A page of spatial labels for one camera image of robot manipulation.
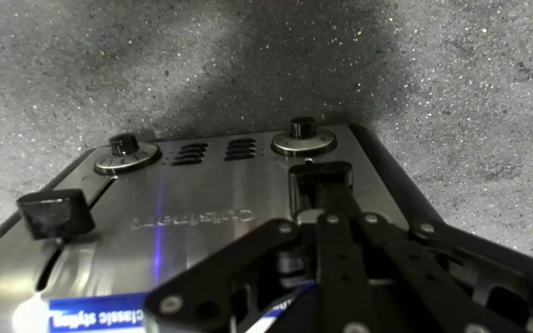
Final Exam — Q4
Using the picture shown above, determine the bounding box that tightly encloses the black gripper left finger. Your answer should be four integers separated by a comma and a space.
145, 211, 347, 333

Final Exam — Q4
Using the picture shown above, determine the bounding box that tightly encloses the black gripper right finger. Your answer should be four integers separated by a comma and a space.
339, 211, 533, 333

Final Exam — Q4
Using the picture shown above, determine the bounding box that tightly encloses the black toaster lever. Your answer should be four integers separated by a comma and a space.
15, 187, 99, 243
287, 159, 356, 219

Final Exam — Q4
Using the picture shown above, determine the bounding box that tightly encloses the stainless steel toaster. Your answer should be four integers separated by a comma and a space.
0, 121, 450, 333

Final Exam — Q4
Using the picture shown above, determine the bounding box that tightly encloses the round toaster dial knob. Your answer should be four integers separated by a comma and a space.
93, 132, 163, 178
271, 115, 339, 159

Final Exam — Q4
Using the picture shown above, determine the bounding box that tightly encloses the blue label sticker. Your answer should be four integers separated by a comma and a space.
47, 293, 150, 333

